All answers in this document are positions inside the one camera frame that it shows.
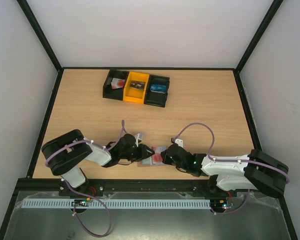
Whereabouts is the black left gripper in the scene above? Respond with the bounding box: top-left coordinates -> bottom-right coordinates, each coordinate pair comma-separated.
119,144 -> 155,163

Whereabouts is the red white credit card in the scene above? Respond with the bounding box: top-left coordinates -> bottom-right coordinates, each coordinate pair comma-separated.
111,77 -> 126,90

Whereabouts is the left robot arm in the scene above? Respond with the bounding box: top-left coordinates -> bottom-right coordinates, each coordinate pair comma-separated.
41,129 -> 155,189

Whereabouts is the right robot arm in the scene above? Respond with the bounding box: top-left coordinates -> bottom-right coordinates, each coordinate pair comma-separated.
160,143 -> 289,198

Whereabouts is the blue VIP card in bin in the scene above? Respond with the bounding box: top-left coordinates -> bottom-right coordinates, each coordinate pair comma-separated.
150,84 -> 167,93

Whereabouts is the grey VIP card in bin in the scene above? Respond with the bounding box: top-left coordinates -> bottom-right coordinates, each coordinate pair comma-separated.
130,80 -> 146,91

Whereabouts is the red white card in bin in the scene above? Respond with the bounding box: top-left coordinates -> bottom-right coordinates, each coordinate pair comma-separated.
108,77 -> 127,91

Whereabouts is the black right bin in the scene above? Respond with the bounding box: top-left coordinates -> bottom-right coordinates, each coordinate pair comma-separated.
144,74 -> 170,108

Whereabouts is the black bin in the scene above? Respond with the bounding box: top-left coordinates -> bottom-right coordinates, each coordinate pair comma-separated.
144,74 -> 170,108
102,69 -> 129,101

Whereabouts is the yellow middle bin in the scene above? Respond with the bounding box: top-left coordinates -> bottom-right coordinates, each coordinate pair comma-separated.
123,71 -> 150,104

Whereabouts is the black left bin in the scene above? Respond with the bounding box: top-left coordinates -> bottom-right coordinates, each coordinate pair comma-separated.
102,69 -> 129,101

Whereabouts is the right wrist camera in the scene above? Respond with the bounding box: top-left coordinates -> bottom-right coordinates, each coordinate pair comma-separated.
171,138 -> 184,148

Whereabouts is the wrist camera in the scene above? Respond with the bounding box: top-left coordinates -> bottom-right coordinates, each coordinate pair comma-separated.
171,138 -> 184,148
134,133 -> 144,147

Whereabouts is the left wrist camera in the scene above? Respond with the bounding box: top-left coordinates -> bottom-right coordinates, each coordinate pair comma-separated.
134,133 -> 144,147

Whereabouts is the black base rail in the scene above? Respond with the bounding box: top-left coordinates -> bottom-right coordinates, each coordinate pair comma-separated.
14,177 -> 281,198

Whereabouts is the light blue slotted cable duct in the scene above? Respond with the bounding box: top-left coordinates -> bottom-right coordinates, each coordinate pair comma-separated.
21,198 -> 211,210

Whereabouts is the black enclosure frame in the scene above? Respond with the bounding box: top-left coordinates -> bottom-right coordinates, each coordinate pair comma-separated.
0,0 -> 283,240

